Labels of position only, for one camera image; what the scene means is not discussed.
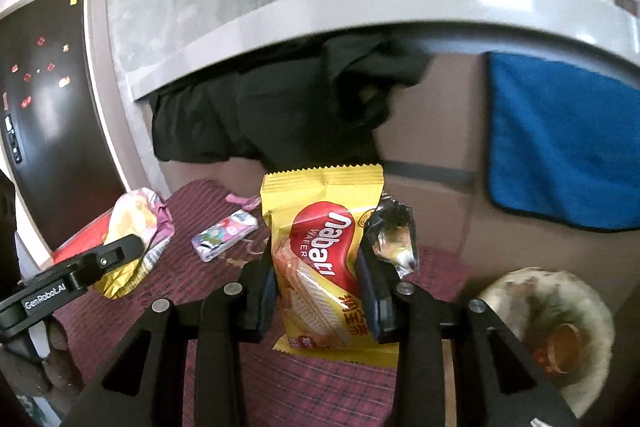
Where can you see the yellow wafer packet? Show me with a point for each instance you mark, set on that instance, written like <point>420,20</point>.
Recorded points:
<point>320,237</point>

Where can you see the gold foil wrapper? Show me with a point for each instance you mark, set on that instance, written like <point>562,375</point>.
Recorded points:
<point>390,232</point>

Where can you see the white round bin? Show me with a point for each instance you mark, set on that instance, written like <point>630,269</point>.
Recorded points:
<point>595,307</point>

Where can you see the yellow pink wrapper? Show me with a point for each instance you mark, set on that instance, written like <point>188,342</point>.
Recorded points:
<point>130,217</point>

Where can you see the black cloth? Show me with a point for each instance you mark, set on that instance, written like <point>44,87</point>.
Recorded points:
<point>280,117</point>

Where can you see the red plaid cloth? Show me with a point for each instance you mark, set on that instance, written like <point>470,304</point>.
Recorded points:
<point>310,387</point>

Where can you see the red flat object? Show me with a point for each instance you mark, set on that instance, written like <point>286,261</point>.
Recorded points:
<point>80,239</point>

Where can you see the brown cardboard box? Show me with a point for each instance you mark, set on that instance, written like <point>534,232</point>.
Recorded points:
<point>435,122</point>

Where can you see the grey table with printed top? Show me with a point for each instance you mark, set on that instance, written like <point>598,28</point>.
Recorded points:
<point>200,7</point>

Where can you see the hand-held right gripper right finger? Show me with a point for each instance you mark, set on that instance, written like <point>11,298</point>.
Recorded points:
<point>372,302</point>

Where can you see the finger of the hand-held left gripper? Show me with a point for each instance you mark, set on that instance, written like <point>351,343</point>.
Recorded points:
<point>112,257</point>

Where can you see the blue towel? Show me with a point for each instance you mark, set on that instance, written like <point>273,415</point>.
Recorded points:
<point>550,132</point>

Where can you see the small pink wrapper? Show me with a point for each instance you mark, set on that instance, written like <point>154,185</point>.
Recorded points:
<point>242,200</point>

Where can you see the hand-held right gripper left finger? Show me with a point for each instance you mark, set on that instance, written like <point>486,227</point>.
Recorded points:
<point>265,302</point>

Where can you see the black refrigerator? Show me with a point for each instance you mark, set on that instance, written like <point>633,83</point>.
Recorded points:
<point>50,107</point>

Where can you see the person's left hand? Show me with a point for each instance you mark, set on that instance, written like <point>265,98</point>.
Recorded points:
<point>45,367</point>

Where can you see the small colourful white packet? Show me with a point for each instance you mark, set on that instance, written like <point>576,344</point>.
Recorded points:
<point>225,232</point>

